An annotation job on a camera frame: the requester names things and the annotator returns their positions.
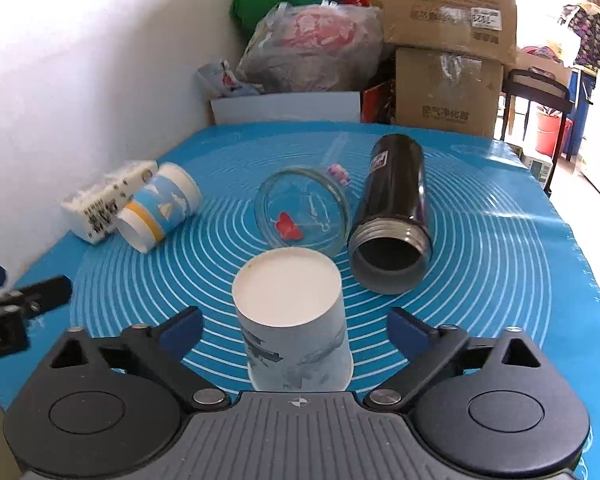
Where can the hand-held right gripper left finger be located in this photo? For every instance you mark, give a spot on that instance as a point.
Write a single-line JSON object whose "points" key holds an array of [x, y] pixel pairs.
{"points": [[182, 332]]}

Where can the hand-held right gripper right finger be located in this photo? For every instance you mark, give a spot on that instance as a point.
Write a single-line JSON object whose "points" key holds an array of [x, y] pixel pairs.
{"points": [[409, 332]]}

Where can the grey printed paper cup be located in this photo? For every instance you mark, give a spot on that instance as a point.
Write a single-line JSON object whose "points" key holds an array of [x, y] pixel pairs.
{"points": [[290, 320]]}

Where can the blue yellow-banded paper cup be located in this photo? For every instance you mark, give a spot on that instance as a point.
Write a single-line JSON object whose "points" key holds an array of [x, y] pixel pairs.
{"points": [[162, 205]]}

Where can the clear glass cup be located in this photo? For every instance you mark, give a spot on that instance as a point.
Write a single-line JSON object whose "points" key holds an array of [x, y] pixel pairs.
{"points": [[305, 210]]}

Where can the white tissue pack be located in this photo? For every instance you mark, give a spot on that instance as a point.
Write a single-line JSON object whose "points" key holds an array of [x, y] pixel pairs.
{"points": [[102, 200]]}

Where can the blue silicone mat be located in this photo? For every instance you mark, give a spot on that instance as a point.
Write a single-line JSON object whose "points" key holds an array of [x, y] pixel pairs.
{"points": [[495, 260]]}

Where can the black thermos bottle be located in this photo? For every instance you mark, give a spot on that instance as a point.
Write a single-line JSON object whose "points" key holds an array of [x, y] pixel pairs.
{"points": [[395, 195]]}

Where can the clear stick with pink charm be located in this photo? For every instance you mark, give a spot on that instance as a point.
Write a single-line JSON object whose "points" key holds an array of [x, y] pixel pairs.
{"points": [[338, 172]]}

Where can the red box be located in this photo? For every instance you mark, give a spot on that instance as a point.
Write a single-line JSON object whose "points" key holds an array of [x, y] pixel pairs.
{"points": [[377, 105]]}

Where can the small cardboard box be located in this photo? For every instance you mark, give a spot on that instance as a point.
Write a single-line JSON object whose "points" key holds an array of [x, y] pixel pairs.
{"points": [[445, 95]]}

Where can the red bucket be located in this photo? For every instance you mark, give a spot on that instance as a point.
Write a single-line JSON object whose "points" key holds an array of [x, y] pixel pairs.
{"points": [[550, 132]]}

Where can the white flat board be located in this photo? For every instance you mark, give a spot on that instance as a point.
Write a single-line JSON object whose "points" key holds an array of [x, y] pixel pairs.
{"points": [[285, 108]]}

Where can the small white printed packet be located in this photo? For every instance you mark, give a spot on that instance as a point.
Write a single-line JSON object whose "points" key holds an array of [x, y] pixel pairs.
{"points": [[225, 80]]}

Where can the black metal chair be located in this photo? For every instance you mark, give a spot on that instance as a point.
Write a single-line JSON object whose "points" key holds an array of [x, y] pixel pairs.
{"points": [[535, 87]]}

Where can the clear plastic bag red contents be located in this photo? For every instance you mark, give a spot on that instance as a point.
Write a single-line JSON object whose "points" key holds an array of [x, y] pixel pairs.
{"points": [[315, 45]]}

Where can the large cardboard box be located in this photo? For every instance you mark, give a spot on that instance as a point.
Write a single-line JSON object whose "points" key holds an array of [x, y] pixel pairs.
{"points": [[450, 5]]}

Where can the floral cloth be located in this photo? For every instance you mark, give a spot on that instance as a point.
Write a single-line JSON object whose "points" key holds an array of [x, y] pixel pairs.
{"points": [[592, 35]]}

